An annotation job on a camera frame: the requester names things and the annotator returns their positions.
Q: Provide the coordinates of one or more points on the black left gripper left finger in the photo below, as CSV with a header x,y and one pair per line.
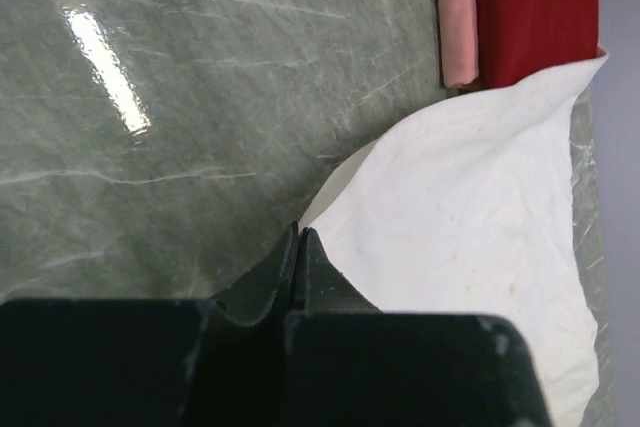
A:
x,y
266,287

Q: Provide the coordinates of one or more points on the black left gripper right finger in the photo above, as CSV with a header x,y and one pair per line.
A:
x,y
322,288

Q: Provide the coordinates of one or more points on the white t shirt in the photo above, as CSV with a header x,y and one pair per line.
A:
x,y
466,206

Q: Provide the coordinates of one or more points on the pink folded t shirt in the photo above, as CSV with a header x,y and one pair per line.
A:
x,y
458,42

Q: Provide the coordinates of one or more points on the red folded t shirt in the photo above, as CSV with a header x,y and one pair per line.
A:
x,y
517,38

